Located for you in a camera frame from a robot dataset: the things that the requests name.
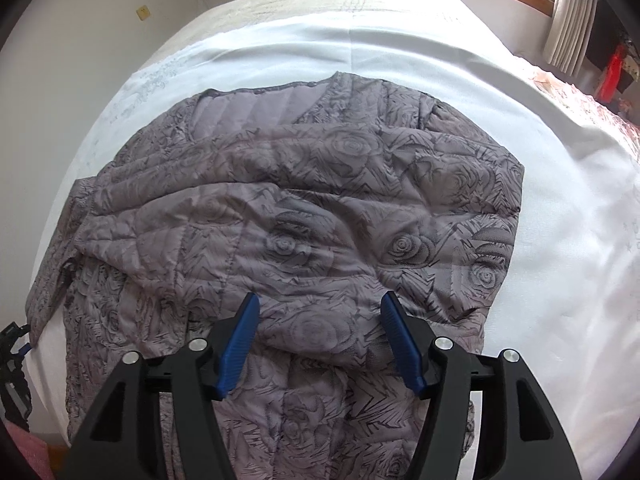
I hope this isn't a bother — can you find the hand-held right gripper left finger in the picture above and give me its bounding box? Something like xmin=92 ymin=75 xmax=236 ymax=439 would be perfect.
xmin=60 ymin=292 xmax=261 ymax=480

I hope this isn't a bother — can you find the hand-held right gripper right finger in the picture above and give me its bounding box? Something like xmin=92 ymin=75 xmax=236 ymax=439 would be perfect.
xmin=381 ymin=291 xmax=583 ymax=480

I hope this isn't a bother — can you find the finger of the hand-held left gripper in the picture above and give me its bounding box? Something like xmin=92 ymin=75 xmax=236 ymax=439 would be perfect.
xmin=0 ymin=324 xmax=33 ymax=433

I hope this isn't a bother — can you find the person's left forearm pink sleeve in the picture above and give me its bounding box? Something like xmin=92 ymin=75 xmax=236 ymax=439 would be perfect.
xmin=0 ymin=415 xmax=56 ymax=480

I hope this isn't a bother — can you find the coat rack with clothes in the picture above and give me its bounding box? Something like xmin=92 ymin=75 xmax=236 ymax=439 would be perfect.
xmin=586 ymin=5 xmax=640 ymax=96

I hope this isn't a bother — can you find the bed with white sheet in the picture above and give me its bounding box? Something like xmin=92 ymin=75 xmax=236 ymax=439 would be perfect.
xmin=22 ymin=0 xmax=640 ymax=478

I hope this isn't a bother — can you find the pink floral blanket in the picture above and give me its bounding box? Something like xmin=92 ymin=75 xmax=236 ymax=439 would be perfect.
xmin=520 ymin=60 xmax=640 ymax=161

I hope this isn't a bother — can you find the red hanging bag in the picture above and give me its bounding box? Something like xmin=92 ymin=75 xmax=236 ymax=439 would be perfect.
xmin=597 ymin=45 xmax=631 ymax=103

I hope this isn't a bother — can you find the white pleated curtain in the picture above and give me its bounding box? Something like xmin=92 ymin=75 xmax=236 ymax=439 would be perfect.
xmin=542 ymin=0 xmax=601 ymax=76

